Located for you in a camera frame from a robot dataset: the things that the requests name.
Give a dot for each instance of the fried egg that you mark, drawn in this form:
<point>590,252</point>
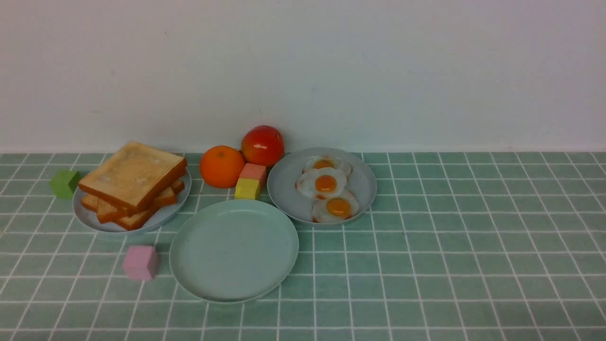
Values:
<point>327,161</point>
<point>324,183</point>
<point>336,209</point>

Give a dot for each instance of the red apple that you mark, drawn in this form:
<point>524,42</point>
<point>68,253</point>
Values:
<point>263,145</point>

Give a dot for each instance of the salmon pink cube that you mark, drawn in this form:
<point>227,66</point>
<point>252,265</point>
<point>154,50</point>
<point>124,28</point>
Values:
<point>256,172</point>

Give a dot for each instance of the green cube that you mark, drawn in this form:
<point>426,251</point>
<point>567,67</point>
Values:
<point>64,183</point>

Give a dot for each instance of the orange fruit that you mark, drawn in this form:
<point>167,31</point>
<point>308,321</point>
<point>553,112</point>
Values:
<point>221,166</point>

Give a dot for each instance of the green centre plate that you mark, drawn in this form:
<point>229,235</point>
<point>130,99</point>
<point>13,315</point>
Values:
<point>234,251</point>

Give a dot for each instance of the yellow cube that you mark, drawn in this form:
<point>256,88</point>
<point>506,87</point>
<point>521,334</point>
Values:
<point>247,189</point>

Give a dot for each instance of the light blue bread plate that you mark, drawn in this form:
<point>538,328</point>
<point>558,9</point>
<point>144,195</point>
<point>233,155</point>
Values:
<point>163,215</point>

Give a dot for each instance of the toast slice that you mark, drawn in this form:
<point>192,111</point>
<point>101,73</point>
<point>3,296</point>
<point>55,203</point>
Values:
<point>105,212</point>
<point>136,221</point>
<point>169,195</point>
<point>134,176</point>

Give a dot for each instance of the light blue egg plate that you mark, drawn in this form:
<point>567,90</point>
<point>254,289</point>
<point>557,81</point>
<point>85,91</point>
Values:
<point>283,176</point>

